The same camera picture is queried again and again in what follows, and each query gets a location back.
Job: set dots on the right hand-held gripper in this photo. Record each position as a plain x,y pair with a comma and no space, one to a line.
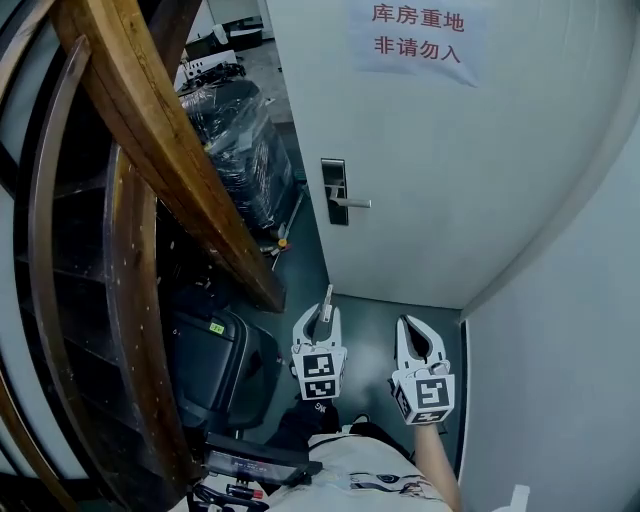
427,392

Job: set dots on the white door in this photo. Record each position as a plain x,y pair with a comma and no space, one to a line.
450,190

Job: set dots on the orange-tipped tool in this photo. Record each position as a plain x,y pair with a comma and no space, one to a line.
281,243

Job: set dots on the brown wooden stair beam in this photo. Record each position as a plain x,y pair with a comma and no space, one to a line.
165,150

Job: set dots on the grey long pole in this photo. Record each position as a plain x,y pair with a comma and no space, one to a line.
292,220

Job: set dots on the black hard case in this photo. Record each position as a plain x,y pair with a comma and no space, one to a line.
210,370

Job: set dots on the black flat chest device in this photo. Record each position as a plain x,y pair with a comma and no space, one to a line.
250,462

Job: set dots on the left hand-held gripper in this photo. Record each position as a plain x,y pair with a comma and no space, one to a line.
320,370

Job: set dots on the white paper sign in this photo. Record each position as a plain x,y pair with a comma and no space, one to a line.
415,35

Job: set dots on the person's left forearm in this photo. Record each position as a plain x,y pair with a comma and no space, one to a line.
307,422

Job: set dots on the person's cream printed shirt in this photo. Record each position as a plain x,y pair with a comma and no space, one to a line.
360,480

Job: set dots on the white equipment unit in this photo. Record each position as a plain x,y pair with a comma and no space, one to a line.
205,65

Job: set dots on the red-tipped black connector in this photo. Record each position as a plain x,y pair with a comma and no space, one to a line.
247,492

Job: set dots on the person's right forearm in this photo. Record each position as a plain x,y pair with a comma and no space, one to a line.
437,465

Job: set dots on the black plastic-wrapped crate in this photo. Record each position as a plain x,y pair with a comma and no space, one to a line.
240,150

